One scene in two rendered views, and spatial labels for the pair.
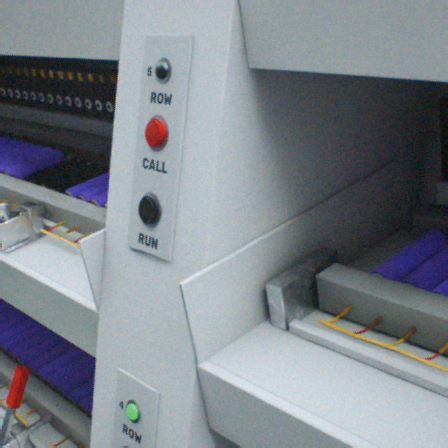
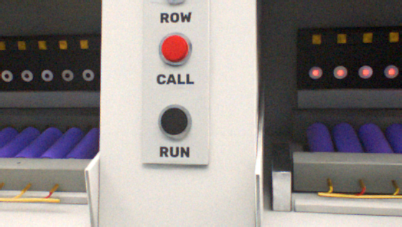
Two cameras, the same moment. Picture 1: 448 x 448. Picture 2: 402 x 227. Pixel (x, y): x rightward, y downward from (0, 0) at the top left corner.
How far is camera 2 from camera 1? 0.27 m
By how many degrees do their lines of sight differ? 38
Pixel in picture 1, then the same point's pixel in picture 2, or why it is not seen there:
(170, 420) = not seen: outside the picture
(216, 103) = (248, 14)
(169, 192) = (199, 100)
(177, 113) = (200, 28)
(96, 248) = (95, 177)
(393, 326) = (372, 185)
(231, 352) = not seen: outside the picture
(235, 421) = not seen: outside the picture
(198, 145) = (230, 53)
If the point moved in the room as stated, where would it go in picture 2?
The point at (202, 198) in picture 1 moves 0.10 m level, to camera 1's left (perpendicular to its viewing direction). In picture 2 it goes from (242, 98) to (86, 90)
